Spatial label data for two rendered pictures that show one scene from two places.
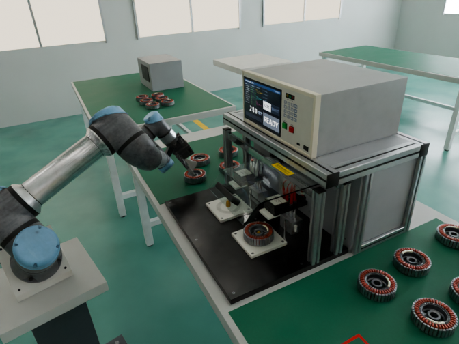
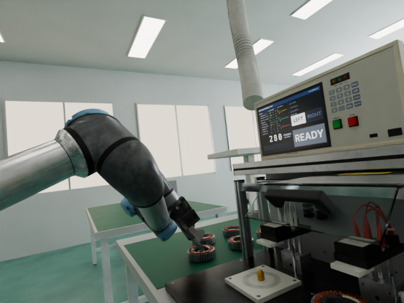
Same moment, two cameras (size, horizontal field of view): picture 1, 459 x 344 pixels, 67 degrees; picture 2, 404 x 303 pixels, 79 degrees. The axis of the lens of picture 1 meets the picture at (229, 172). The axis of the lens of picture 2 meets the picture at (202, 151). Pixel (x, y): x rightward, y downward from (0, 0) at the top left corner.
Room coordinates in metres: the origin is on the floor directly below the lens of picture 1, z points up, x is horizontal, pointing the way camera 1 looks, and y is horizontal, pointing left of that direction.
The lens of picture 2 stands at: (0.54, 0.16, 1.11)
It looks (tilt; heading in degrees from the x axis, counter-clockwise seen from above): 4 degrees up; 358
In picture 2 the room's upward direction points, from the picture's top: 6 degrees counter-clockwise
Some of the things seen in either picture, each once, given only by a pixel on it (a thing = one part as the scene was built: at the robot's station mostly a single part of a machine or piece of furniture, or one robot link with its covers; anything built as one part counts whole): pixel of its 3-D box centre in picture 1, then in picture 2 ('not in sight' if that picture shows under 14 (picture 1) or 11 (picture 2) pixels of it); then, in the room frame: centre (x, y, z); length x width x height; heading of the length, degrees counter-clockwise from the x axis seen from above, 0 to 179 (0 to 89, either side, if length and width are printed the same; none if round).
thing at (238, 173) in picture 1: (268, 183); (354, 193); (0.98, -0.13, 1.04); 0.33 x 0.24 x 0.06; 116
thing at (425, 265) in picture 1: (411, 261); not in sight; (0.88, -0.59, 0.77); 0.11 x 0.11 x 0.04
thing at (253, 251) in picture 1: (258, 238); not in sight; (1.03, -0.10, 0.78); 0.15 x 0.15 x 0.01; 26
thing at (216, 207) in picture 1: (229, 207); (261, 281); (1.25, 0.01, 0.78); 0.15 x 0.15 x 0.01; 26
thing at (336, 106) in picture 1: (317, 100); (353, 116); (1.27, -0.34, 1.22); 0.44 x 0.39 x 0.20; 26
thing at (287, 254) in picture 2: not in sight; (296, 260); (1.31, -0.12, 0.80); 0.08 x 0.05 x 0.06; 26
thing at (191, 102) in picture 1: (146, 128); (145, 240); (3.36, 0.82, 0.37); 1.85 x 1.10 x 0.75; 26
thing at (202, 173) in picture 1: (195, 175); (201, 253); (1.56, 0.17, 0.77); 0.11 x 0.11 x 0.04
